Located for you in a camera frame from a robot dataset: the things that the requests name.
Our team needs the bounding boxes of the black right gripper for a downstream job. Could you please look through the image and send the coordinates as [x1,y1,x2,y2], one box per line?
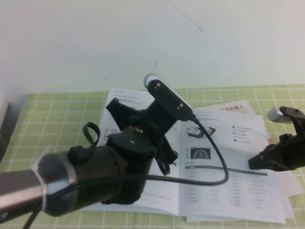
[247,133,305,173]

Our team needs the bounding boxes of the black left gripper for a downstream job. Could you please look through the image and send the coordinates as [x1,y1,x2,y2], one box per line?
[106,98,179,166]

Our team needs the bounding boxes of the white product brochure book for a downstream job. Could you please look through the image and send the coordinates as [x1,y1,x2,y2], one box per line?
[81,87,291,225]

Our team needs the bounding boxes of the black looped plug tether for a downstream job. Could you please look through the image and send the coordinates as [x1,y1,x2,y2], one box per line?
[69,121,101,166]

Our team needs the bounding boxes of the white leaflet with red print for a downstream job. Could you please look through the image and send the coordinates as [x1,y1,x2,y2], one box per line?
[190,99,257,118]

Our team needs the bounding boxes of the green checked tablecloth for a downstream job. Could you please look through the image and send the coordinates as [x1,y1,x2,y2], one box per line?
[0,83,305,229]

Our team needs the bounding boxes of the white zip tie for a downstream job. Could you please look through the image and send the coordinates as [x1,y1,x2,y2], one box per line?
[30,164,52,211]

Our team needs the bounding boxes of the white box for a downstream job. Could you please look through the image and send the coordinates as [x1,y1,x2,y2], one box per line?
[0,94,10,129]

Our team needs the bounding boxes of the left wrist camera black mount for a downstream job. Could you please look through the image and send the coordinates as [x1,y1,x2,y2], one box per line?
[142,73,194,135]

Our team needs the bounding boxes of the black left camera cable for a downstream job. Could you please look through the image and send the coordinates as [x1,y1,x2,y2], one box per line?
[22,115,231,229]

